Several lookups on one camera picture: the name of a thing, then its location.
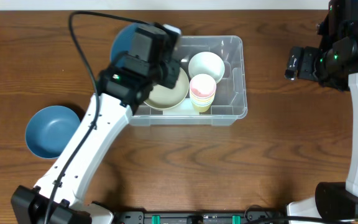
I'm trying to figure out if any yellow cup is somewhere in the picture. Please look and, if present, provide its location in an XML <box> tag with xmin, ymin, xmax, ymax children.
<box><xmin>192</xmin><ymin>103</ymin><xmax>211</xmax><ymax>113</ymax></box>
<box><xmin>190</xmin><ymin>91</ymin><xmax>215</xmax><ymax>101</ymax></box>

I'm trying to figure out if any blue bowl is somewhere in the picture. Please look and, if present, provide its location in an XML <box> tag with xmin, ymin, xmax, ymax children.
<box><xmin>25</xmin><ymin>105</ymin><xmax>80</xmax><ymax>159</ymax></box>
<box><xmin>110</xmin><ymin>23</ymin><xmax>140</xmax><ymax>62</ymax></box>

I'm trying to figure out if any clear plastic storage container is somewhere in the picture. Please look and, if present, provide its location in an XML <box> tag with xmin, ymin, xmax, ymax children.
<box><xmin>130</xmin><ymin>35</ymin><xmax>248</xmax><ymax>126</ymax></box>

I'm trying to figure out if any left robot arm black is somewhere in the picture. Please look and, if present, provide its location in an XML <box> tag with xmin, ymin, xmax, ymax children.
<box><xmin>11</xmin><ymin>52</ymin><xmax>180</xmax><ymax>223</ymax></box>

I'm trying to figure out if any light blue cup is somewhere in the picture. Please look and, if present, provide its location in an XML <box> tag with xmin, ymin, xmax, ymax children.
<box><xmin>191</xmin><ymin>98</ymin><xmax>213</xmax><ymax>107</ymax></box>

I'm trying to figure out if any pink cup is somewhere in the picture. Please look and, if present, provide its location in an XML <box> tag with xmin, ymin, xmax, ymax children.
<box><xmin>190</xmin><ymin>74</ymin><xmax>216</xmax><ymax>98</ymax></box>

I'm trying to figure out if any left black cable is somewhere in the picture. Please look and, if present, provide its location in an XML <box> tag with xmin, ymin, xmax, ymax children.
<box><xmin>44</xmin><ymin>11</ymin><xmax>150</xmax><ymax>224</ymax></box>

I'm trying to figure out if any white small bowl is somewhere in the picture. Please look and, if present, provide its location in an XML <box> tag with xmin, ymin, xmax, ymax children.
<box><xmin>188</xmin><ymin>52</ymin><xmax>225</xmax><ymax>83</ymax></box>

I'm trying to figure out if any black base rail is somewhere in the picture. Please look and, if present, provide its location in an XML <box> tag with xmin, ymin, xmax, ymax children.
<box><xmin>112</xmin><ymin>208</ymin><xmax>285</xmax><ymax>224</ymax></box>

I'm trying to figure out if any cream white cup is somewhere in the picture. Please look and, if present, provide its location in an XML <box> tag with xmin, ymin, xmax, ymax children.
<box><xmin>190</xmin><ymin>96</ymin><xmax>214</xmax><ymax>105</ymax></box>

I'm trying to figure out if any cream bowl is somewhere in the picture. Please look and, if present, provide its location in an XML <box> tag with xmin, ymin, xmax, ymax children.
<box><xmin>144</xmin><ymin>68</ymin><xmax>190</xmax><ymax>110</ymax></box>

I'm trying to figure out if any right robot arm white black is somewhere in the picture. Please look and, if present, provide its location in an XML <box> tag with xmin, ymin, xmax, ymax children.
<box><xmin>285</xmin><ymin>34</ymin><xmax>358</xmax><ymax>223</ymax></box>

